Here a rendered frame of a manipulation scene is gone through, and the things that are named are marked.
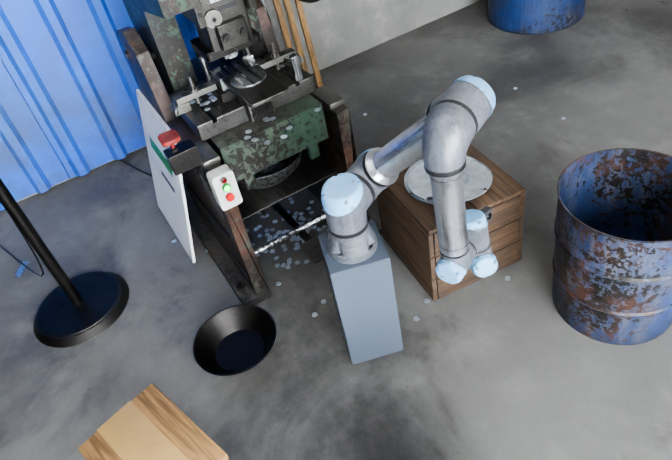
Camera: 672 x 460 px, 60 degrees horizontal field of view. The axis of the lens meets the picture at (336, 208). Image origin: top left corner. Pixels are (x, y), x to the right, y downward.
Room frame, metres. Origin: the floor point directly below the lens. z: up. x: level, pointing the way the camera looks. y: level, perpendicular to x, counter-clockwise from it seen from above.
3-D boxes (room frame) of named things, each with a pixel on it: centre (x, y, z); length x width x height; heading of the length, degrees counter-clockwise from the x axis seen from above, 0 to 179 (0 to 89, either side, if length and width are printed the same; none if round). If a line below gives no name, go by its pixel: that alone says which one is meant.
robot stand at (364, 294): (1.25, -0.02, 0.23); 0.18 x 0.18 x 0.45; 5
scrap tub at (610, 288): (1.19, -0.85, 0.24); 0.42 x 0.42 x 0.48
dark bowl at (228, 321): (1.32, 0.44, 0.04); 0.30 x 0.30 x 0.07
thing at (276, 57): (1.99, 0.09, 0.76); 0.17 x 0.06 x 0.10; 113
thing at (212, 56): (1.92, 0.25, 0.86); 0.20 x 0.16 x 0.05; 113
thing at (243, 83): (1.76, 0.18, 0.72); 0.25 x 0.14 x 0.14; 23
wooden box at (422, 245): (1.59, -0.40, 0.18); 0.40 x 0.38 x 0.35; 16
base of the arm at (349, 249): (1.25, -0.02, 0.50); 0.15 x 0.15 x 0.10
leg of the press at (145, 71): (1.94, 0.55, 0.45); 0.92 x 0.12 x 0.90; 23
